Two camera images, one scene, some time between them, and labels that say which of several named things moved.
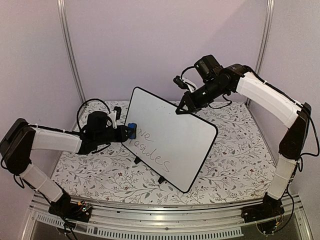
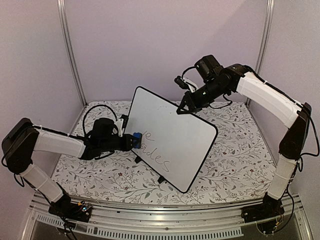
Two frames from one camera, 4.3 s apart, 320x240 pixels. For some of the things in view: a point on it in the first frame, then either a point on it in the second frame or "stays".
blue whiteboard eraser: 132,130 -> 137,137
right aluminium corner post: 268,16 stays
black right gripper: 192,107 stays
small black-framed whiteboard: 172,146 stays
